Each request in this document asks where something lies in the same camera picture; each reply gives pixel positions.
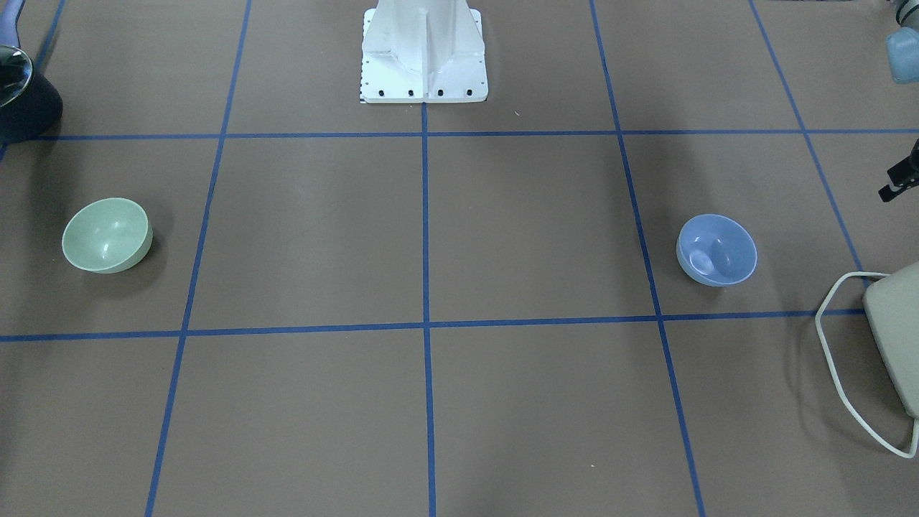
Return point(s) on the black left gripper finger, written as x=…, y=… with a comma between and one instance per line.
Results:
x=901, y=177

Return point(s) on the dark blue saucepan with lid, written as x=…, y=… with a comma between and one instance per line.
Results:
x=30, y=103

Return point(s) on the blue bowl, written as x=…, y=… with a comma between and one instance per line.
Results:
x=715, y=250

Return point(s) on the green bowl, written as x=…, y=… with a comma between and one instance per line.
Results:
x=107, y=236

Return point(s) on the beige appliance box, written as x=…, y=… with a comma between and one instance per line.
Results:
x=891, y=306

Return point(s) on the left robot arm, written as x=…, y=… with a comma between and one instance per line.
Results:
x=902, y=56

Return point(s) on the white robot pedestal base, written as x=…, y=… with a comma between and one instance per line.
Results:
x=423, y=52

